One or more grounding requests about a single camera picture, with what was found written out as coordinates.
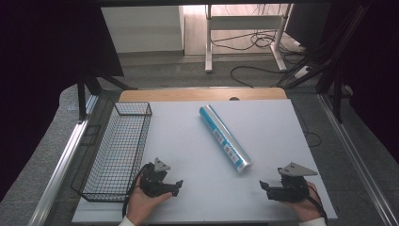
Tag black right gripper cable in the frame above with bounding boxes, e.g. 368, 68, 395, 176
307, 184, 329, 226

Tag person's right hand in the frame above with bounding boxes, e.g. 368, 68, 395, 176
282, 181, 323, 223

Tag dark curtain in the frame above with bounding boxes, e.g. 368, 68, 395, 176
0, 0, 125, 202
326, 0, 399, 164

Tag white board sheet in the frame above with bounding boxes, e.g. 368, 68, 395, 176
72, 99, 339, 224

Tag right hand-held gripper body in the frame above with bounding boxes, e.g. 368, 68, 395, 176
267, 161, 319, 203

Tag black wire basket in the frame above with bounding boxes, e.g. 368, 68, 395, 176
71, 101, 153, 202

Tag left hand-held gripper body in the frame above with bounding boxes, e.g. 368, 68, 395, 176
138, 157, 173, 199

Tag aluminium rail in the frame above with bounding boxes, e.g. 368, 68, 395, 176
27, 93, 99, 226
317, 93, 399, 226

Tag white cabinet panel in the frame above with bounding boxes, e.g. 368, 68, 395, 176
101, 5, 185, 54

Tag white power strip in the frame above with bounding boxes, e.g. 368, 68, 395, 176
294, 65, 312, 80

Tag thin black cable loop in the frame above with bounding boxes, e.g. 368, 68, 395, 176
293, 105, 323, 149

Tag person's left hand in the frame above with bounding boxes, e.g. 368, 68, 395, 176
124, 178, 173, 226

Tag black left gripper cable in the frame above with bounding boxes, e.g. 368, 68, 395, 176
121, 163, 151, 218

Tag black floor cables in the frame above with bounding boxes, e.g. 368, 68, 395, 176
210, 28, 307, 89

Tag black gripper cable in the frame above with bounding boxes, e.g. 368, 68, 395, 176
121, 163, 151, 218
307, 184, 329, 226

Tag blue plastic wrap roll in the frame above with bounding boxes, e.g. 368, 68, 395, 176
199, 104, 254, 174

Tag black metal stand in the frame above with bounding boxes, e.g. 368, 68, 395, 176
75, 69, 138, 122
280, 4, 373, 124

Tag white metal desk frame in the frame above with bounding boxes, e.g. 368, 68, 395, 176
204, 4, 294, 74

